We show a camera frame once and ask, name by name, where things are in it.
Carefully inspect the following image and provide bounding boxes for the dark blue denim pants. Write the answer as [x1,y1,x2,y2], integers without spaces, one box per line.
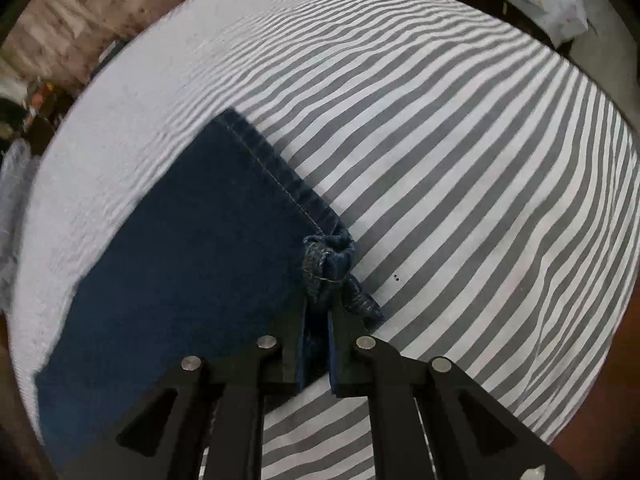
[35,107,386,466]

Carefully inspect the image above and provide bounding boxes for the grey white striped bed sheet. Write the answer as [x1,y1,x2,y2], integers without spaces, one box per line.
[10,0,640,480]

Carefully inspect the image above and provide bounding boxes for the white printed pillow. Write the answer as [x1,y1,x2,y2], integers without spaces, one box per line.
[450,0,589,47]

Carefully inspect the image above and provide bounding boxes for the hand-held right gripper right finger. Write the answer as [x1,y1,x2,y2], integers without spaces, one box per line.
[327,307,581,480]

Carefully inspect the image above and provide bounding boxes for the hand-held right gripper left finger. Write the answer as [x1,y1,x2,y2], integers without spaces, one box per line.
[60,299,308,480]

